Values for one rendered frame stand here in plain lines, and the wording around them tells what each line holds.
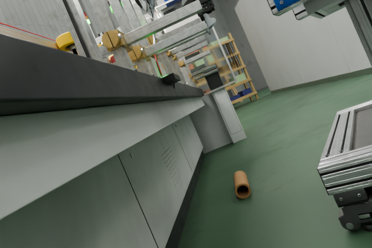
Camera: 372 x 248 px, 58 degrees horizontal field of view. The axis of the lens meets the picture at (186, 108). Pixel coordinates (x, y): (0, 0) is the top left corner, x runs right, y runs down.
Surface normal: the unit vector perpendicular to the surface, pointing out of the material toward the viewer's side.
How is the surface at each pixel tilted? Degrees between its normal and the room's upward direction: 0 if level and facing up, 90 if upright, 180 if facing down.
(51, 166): 90
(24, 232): 90
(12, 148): 90
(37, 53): 90
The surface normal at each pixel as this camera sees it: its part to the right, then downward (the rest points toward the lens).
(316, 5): -0.46, 0.19
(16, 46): 0.91, -0.40
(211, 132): -0.11, 0.04
